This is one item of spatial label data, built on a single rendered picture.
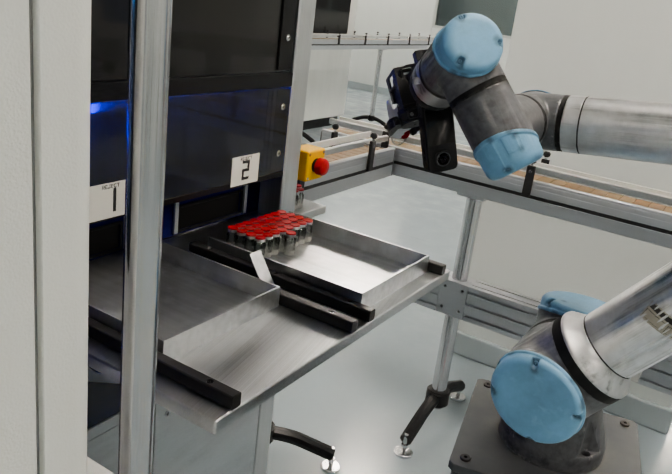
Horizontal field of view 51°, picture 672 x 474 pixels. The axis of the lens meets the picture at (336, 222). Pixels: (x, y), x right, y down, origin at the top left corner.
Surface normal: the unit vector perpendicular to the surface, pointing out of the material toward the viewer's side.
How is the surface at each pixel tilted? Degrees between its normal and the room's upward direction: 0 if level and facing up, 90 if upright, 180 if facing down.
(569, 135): 110
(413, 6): 90
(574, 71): 90
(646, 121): 65
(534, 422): 96
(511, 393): 96
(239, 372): 0
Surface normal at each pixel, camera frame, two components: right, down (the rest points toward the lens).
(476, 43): 0.14, -0.13
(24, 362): 0.84, 0.26
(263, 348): 0.12, -0.94
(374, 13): -0.54, 0.21
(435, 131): 0.25, 0.32
